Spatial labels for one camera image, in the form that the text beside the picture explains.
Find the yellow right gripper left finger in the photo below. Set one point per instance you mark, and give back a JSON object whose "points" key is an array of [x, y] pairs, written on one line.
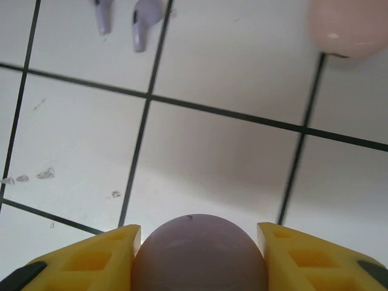
{"points": [[60, 272]]}

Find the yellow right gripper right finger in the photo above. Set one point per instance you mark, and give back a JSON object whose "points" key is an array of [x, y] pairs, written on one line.
{"points": [[303, 279]]}

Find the purple earbud charging case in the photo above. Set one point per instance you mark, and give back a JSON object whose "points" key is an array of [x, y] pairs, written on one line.
{"points": [[200, 257]]}

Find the pink earbud charging case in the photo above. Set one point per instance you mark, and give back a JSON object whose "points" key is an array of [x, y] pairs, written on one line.
{"points": [[348, 27]]}

